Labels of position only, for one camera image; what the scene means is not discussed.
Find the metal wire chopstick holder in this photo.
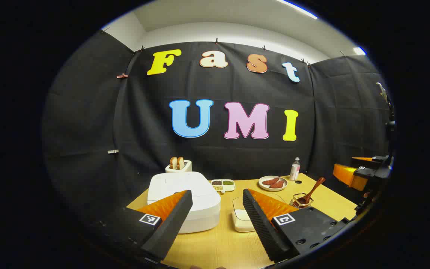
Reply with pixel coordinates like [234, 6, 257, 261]
[289, 193, 314, 209]

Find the brown wooden spoon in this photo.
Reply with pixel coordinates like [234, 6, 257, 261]
[298, 177, 326, 205]

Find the white rice cooker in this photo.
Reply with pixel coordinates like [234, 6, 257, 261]
[147, 172, 222, 234]

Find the white divided grain dish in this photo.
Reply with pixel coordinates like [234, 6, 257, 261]
[211, 179, 236, 193]

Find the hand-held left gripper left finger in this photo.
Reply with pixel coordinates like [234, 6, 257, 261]
[99, 190, 193, 262]

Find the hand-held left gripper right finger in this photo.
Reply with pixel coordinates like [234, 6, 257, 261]
[242, 188, 350, 263]

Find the white round plate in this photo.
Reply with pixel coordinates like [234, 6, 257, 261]
[258, 176, 288, 192]

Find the clear bottle with pink label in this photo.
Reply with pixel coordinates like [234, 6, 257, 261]
[289, 157, 301, 181]

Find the white toaster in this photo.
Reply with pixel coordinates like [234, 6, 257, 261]
[165, 160, 193, 173]

